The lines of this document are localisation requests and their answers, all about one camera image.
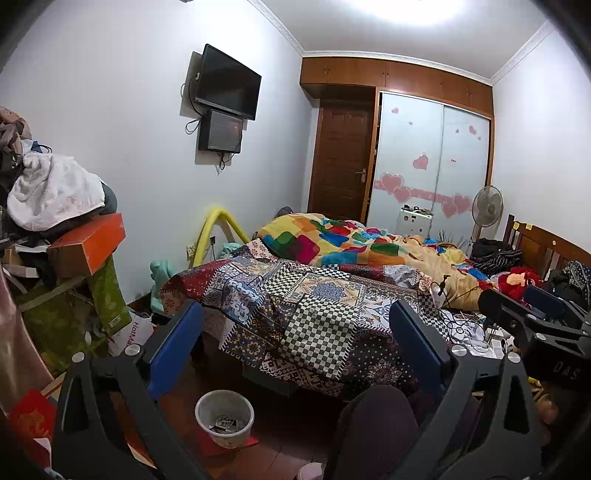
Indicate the dark trouser knee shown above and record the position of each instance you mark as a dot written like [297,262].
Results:
[374,433]

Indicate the colourful patchwork fleece blanket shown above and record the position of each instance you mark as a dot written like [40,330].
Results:
[316,240]

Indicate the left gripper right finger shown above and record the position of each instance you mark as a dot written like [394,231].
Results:
[424,348]

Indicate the white small cabinet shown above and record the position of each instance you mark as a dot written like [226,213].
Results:
[413,220]

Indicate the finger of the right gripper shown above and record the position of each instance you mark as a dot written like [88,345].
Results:
[554,309]
[508,309]

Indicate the orange cardboard box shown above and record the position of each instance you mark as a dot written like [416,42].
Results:
[83,250]

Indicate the white standing fan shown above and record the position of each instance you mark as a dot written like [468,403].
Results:
[487,210]

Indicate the black wall television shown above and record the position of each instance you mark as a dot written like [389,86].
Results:
[225,84]

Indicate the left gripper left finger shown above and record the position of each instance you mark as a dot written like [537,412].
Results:
[169,348]

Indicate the small black wall monitor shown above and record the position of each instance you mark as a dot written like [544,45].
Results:
[220,133]

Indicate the red plush toy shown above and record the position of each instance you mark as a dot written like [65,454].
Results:
[514,283]

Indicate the white cloth on pile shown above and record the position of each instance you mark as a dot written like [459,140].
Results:
[51,189]

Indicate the wooden headboard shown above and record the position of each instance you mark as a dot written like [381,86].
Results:
[542,251]

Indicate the patterned patchwork bed cover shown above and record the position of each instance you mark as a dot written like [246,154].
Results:
[324,329]

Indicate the white shopping bag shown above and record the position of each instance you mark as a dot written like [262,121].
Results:
[137,331]

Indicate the white pump bottle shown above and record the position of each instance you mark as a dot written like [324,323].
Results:
[439,292]

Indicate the white sliding wardrobe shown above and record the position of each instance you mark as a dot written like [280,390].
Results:
[429,155]

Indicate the brown wooden door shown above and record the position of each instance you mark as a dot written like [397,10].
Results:
[339,172]

